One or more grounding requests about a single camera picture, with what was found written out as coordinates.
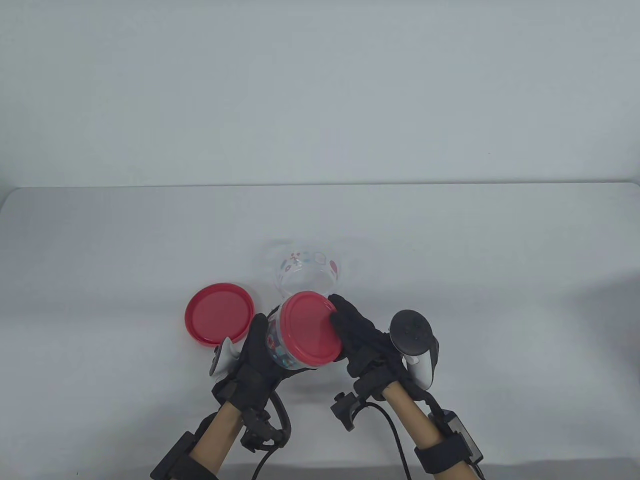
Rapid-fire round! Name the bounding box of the person's right hand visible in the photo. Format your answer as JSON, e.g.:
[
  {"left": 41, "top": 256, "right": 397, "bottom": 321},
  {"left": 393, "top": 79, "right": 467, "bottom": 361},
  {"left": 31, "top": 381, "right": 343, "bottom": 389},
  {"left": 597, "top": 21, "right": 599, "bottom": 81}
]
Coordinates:
[{"left": 327, "top": 293, "right": 407, "bottom": 402}]

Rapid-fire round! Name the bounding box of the person's left hand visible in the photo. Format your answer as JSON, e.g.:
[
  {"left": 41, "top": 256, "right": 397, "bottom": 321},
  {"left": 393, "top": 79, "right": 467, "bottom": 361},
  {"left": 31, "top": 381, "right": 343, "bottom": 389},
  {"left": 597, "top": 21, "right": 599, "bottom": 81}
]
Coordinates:
[{"left": 212, "top": 313, "right": 302, "bottom": 417}]

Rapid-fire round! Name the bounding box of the medium clear printed food container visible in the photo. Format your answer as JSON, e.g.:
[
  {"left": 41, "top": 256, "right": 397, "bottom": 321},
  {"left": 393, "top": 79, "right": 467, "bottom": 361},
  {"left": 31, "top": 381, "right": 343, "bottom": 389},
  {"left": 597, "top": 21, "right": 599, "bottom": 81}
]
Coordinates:
[{"left": 264, "top": 305, "right": 346, "bottom": 373}]

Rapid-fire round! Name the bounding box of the medium red lid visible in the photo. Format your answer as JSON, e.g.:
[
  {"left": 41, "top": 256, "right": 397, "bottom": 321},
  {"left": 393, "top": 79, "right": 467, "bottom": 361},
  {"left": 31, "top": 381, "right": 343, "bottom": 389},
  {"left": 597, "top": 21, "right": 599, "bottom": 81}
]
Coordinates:
[{"left": 279, "top": 292, "right": 344, "bottom": 368}]

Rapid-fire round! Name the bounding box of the large red lid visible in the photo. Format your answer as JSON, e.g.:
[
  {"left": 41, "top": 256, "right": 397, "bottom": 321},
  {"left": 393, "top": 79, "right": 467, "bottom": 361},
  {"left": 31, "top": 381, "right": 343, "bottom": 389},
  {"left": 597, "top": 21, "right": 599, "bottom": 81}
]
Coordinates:
[{"left": 184, "top": 282, "right": 255, "bottom": 347}]

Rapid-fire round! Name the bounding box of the large clear printed food container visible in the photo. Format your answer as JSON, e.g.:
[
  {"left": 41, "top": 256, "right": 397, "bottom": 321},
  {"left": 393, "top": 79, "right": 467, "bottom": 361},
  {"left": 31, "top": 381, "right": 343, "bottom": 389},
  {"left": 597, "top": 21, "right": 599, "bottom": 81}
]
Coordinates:
[{"left": 272, "top": 245, "right": 347, "bottom": 301}]

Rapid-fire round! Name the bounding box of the person's left forearm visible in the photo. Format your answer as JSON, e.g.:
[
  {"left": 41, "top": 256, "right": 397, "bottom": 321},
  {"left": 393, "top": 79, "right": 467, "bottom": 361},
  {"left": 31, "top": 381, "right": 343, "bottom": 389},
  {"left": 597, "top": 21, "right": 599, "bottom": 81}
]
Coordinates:
[{"left": 189, "top": 400, "right": 251, "bottom": 468}]

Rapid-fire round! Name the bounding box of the person's right forearm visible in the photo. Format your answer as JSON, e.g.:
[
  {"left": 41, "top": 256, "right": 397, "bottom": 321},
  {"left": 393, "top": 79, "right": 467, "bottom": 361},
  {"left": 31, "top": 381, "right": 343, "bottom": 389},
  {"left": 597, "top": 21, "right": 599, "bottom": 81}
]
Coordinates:
[{"left": 382, "top": 382, "right": 473, "bottom": 480}]

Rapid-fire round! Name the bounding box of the gray forearm box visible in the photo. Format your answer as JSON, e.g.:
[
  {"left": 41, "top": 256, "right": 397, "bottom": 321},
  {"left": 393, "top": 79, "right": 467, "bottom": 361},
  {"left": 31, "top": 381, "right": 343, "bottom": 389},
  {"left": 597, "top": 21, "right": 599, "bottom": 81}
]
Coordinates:
[{"left": 439, "top": 410, "right": 485, "bottom": 465}]

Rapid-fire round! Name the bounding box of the black labelled forearm box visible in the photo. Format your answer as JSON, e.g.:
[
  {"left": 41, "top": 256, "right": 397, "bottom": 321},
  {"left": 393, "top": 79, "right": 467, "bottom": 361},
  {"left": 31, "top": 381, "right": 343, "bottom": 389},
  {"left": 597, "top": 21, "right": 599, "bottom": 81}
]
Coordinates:
[{"left": 150, "top": 431, "right": 201, "bottom": 480}]

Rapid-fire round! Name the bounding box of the white and black hand controller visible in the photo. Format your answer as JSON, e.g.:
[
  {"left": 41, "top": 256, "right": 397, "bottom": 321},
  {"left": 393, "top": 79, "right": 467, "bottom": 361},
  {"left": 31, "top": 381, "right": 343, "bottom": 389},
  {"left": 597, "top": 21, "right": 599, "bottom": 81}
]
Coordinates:
[
  {"left": 389, "top": 309, "right": 441, "bottom": 390},
  {"left": 208, "top": 336, "right": 240, "bottom": 378}
]

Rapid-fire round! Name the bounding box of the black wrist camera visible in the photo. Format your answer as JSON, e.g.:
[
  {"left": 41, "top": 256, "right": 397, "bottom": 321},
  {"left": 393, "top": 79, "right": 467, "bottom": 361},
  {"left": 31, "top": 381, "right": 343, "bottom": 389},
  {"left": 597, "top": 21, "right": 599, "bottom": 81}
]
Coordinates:
[
  {"left": 240, "top": 407, "right": 286, "bottom": 453},
  {"left": 331, "top": 392, "right": 371, "bottom": 433}
]

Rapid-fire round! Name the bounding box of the black cable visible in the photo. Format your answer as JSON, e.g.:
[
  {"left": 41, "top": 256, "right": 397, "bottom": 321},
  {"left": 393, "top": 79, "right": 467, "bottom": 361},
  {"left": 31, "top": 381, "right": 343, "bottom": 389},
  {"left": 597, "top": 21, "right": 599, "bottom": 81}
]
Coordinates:
[
  {"left": 367, "top": 400, "right": 413, "bottom": 480},
  {"left": 252, "top": 390, "right": 293, "bottom": 480}
]

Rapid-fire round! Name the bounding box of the black arm strap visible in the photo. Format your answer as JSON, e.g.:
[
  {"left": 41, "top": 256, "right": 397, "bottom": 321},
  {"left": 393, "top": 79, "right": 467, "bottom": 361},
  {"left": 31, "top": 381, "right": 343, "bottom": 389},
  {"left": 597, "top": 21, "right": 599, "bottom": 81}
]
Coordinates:
[{"left": 414, "top": 434, "right": 475, "bottom": 475}]

